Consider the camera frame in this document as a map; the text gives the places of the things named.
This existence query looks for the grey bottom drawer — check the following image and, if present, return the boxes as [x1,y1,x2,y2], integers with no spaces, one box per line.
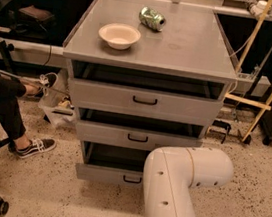
[75,141,149,188]

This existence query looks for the grey drawer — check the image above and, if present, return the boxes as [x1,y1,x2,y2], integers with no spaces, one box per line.
[76,121,202,151]
[75,141,149,188]
[68,78,223,126]

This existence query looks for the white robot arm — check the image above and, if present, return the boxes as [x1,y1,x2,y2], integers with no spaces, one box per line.
[143,146,234,217]

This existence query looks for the grey drawer cabinet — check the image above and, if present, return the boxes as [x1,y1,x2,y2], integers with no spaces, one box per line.
[46,0,247,184]

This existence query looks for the grey middle drawer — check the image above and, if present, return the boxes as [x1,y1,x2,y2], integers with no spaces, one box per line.
[76,121,202,151]

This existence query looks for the grey top drawer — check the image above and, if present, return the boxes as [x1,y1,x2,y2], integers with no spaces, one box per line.
[68,78,223,126]

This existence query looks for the clear plastic bin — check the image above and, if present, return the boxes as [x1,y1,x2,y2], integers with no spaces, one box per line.
[38,95,76,128]

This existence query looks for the black clamp on floor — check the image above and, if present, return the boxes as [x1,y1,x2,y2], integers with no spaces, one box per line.
[207,120,231,143]

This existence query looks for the crushed green soda can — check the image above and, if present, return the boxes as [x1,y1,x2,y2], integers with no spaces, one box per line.
[139,7,167,32]

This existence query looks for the black white sneaker far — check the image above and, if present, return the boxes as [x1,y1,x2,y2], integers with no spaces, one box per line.
[25,72,58,97]

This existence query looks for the black white sneaker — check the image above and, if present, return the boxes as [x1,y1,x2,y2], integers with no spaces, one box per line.
[15,138,56,159]
[25,72,58,97]

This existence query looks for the black white sneaker near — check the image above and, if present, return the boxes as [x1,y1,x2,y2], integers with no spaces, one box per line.
[15,138,56,159]

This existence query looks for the dark box on shelf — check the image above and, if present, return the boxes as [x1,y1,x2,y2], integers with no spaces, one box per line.
[18,5,55,26]

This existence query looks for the wooden easel frame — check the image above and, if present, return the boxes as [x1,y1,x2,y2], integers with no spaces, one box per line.
[218,0,272,148]

